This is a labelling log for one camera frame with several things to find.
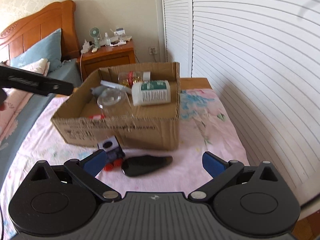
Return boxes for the clear plastic jar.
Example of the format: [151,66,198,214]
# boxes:
[97,88,133,118]

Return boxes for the white refill pack box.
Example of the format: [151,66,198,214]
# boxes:
[100,80,131,94]

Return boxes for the pink folded quilt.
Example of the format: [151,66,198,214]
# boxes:
[0,58,51,140]

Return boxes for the blue bed sheet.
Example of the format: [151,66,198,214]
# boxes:
[1,59,82,184]

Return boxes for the black toy train car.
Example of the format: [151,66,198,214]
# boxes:
[98,136,125,172]

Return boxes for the blue pillow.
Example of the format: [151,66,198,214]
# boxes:
[10,28,62,73]

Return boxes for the black teardrop-shaped case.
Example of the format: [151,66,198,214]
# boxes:
[121,155,173,177]

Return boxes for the grey toy animal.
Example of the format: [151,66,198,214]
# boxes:
[90,86,107,98]

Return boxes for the white power strip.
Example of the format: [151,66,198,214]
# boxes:
[81,40,92,54]

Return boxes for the red toy car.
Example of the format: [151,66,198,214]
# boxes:
[89,114,105,120]

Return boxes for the wooden nightstand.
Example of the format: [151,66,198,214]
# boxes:
[76,41,136,81]

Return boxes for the wooden bed headboard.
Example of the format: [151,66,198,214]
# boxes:
[1,0,80,62]

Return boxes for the small green desk fan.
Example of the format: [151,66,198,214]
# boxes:
[89,27,100,49]

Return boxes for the small clear spray bottle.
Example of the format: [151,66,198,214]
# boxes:
[104,32,111,47]

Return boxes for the brown cardboard box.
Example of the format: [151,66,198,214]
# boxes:
[51,62,180,150]

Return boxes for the clear bottle yellow capsules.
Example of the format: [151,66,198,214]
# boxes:
[118,71,151,88]

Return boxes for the white medicine bottle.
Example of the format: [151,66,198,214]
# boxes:
[131,80,171,106]

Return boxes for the white louvered closet doors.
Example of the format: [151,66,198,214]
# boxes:
[162,0,319,204]

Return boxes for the white wall socket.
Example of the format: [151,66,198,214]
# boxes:
[149,47,157,55]

